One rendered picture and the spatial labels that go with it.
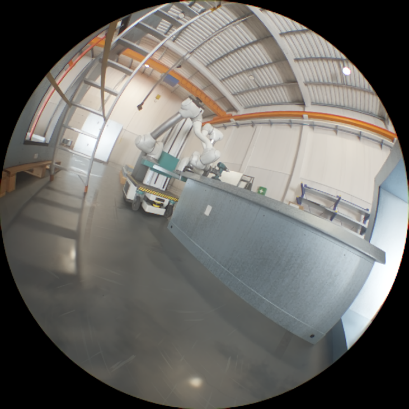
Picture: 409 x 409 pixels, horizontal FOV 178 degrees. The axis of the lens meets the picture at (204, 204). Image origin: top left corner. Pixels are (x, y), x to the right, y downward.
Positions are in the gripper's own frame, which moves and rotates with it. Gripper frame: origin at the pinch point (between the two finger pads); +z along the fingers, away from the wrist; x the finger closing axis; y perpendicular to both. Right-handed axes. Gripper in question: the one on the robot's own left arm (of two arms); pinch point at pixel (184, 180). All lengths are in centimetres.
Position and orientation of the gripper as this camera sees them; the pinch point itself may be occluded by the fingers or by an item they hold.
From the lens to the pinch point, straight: 155.1
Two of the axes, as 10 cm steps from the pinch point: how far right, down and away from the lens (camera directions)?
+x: 6.6, 2.3, 7.2
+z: -4.0, 9.1, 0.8
